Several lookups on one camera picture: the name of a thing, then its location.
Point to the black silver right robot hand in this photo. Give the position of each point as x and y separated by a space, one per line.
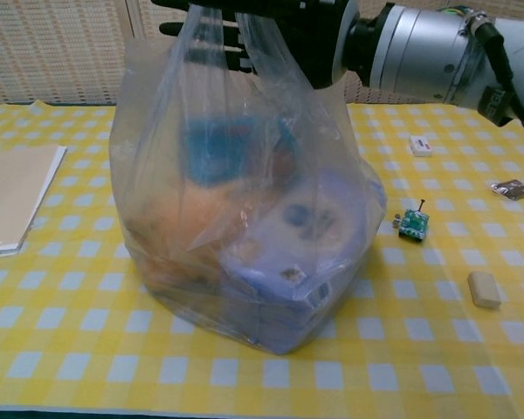
314 39

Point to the blue cookie box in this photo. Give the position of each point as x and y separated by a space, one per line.
209 153

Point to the white blue round snack pack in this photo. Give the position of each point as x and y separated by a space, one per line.
305 218

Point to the transparent plastic bag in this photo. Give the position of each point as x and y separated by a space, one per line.
157 131

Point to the tan orange plush toy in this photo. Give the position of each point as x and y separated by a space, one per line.
188 218

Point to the pale blue package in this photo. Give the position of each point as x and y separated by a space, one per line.
279 314

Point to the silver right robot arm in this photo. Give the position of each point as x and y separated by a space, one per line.
428 48

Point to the woven folding screen panel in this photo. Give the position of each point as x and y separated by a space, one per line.
150 57
48 48
375 94

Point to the white eraser box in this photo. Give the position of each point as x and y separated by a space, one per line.
420 146

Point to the green circuit board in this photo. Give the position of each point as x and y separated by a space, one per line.
412 222

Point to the brown wrapped candy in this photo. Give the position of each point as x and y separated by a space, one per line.
513 189

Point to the beige eraser block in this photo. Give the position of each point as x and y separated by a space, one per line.
484 290

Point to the beige spiral notebook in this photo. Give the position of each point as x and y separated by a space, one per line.
13 192

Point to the yellow white checkered tablecloth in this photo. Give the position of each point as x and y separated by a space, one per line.
70 305

